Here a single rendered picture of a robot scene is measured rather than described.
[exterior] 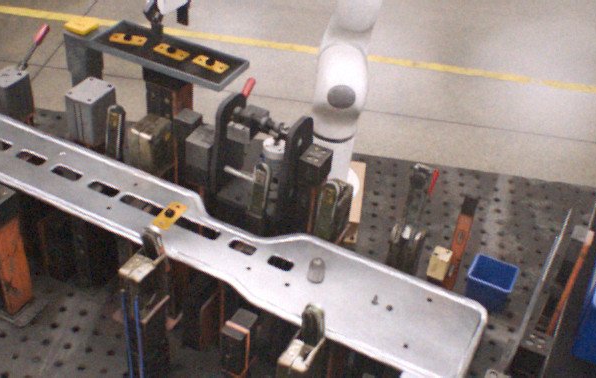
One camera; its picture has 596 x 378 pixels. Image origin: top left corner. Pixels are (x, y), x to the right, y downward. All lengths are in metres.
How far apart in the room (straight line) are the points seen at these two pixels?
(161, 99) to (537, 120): 2.58
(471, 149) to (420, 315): 2.33
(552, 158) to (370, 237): 1.92
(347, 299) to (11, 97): 0.99
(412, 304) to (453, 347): 0.12
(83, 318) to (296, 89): 2.39
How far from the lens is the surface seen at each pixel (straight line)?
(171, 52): 1.83
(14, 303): 1.83
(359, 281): 1.49
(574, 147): 3.96
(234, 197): 1.70
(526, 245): 2.15
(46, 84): 4.02
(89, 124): 1.80
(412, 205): 1.48
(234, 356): 1.42
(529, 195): 2.34
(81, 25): 1.98
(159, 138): 1.72
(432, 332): 1.43
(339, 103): 1.74
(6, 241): 1.71
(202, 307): 1.64
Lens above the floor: 2.05
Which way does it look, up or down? 39 degrees down
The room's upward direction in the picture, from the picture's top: 6 degrees clockwise
